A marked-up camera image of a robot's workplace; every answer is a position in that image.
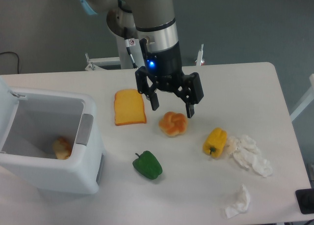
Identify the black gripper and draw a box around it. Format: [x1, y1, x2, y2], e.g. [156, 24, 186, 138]
[135, 41, 204, 118]

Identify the white trash can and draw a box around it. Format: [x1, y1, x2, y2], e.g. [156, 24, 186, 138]
[0, 88, 105, 194]

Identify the white trash can lid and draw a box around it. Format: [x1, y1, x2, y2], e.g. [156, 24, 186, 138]
[0, 78, 26, 150]

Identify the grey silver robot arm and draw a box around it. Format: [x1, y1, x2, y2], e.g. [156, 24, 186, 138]
[80, 0, 204, 118]

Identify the bread roll inside can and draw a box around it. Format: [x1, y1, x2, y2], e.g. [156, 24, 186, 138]
[52, 138, 72, 160]

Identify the knotted bread roll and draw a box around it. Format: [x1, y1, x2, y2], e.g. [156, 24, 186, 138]
[158, 112, 188, 137]

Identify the orange toast slice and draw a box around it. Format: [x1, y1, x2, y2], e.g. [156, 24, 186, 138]
[114, 89, 147, 126]

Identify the yellow bell pepper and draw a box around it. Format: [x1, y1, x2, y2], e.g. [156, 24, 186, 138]
[203, 127, 228, 158]

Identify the green bell pepper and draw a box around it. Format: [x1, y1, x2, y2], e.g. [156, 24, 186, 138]
[132, 151, 163, 180]

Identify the large crumpled white tissue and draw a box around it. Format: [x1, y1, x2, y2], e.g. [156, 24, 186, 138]
[224, 135, 273, 178]

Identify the small crumpled white tissue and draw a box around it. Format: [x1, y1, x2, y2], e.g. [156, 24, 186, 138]
[224, 184, 251, 219]

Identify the black device at edge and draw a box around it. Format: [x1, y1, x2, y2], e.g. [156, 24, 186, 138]
[295, 188, 314, 214]

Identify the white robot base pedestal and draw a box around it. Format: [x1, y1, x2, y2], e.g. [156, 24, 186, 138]
[84, 8, 208, 72]

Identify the robot base cable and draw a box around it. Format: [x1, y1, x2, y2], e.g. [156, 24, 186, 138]
[124, 27, 138, 69]

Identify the white frame at right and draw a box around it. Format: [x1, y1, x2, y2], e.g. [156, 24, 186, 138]
[290, 74, 314, 122]

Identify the black floor cable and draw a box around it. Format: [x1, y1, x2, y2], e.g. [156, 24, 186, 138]
[0, 52, 21, 73]

